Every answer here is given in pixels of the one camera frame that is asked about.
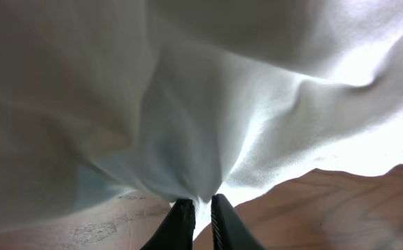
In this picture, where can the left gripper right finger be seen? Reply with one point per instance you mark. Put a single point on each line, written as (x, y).
(229, 231)

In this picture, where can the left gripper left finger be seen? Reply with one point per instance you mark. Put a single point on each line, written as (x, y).
(176, 230)

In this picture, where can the white Puma t-shirt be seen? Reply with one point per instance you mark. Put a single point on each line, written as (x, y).
(186, 99)

